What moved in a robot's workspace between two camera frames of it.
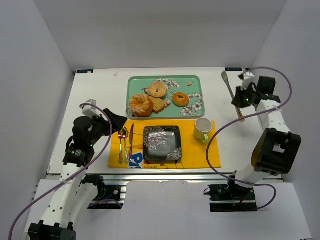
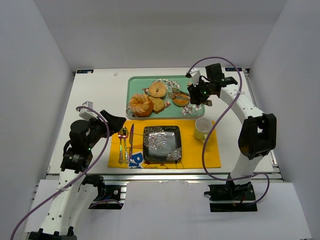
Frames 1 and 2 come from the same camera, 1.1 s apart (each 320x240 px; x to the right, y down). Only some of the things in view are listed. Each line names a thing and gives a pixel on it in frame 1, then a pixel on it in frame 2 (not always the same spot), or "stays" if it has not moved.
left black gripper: (106, 122) stays
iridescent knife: (130, 141) stays
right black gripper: (240, 97) → (198, 94)
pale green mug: (203, 126) stays
